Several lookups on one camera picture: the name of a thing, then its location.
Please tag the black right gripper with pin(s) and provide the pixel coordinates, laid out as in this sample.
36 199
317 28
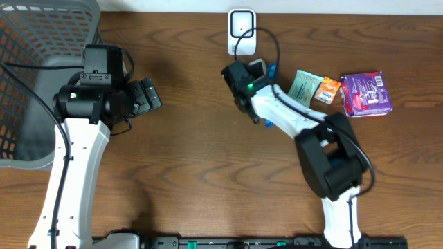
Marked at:
231 74

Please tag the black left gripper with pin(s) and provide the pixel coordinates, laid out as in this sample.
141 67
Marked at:
135 98

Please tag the blue snack bar wrapper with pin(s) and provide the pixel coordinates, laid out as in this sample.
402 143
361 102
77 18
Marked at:
271 69

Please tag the teal packet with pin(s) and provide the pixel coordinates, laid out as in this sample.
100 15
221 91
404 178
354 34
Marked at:
304 87

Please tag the orange tissue pocket pack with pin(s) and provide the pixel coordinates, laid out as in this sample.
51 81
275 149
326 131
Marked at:
327 90

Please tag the purple red tissue pack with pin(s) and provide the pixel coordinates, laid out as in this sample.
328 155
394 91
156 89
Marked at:
365 94

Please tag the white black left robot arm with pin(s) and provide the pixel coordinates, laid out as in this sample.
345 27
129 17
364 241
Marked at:
85 111

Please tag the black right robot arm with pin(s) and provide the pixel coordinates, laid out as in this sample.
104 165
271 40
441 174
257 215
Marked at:
332 161

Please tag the white barcode scanner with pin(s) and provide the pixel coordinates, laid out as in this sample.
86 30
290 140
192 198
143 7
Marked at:
242 38

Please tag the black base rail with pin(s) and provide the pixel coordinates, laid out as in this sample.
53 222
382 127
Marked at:
277 242

